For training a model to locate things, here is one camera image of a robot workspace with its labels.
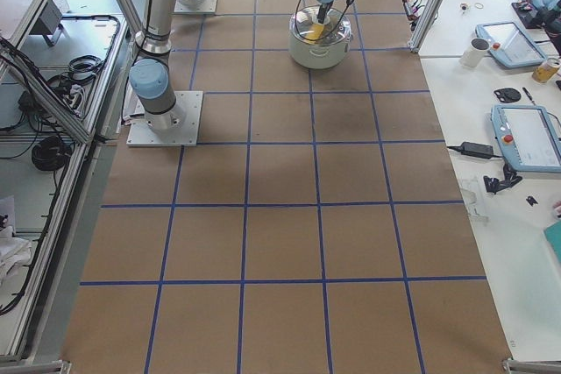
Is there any glass pot lid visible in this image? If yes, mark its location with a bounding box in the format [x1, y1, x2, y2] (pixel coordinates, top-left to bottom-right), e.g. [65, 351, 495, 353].
[289, 5, 352, 46]

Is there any blue teach pendant far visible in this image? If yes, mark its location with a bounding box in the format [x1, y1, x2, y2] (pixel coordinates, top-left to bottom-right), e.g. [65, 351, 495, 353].
[475, 22, 547, 68]

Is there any coiled black cable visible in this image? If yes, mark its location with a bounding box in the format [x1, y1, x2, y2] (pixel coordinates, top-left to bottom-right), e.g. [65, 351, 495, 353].
[31, 135, 74, 173]

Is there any black computer mouse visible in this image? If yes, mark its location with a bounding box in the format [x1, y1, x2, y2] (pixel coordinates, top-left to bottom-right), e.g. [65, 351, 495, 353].
[494, 88, 522, 103]

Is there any yellow drink can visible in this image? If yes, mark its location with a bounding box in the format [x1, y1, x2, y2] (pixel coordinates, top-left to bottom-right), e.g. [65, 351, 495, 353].
[531, 57, 560, 83]

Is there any white cooking pot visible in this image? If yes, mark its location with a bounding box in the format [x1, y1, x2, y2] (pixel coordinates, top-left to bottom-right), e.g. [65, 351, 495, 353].
[288, 29, 352, 69]

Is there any black power adapter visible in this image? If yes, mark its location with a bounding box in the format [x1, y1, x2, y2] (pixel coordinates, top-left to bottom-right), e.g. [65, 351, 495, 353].
[460, 142, 494, 159]

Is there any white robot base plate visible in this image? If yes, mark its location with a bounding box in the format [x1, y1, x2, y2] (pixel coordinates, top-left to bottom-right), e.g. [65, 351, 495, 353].
[174, 0, 217, 15]

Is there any yellow toy corn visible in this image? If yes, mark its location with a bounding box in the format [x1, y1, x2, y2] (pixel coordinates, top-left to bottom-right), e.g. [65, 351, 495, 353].
[303, 24, 325, 41]

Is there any blue teach pendant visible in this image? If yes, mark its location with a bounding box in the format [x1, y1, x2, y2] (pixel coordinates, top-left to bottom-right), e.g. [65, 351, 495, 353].
[490, 104, 560, 173]
[475, 22, 547, 68]

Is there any blue teach pendant near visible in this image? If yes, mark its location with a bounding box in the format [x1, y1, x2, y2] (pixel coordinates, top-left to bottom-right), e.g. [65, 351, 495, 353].
[490, 104, 560, 173]

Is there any white mug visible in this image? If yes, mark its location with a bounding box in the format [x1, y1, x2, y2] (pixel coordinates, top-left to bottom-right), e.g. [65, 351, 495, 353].
[459, 37, 490, 68]

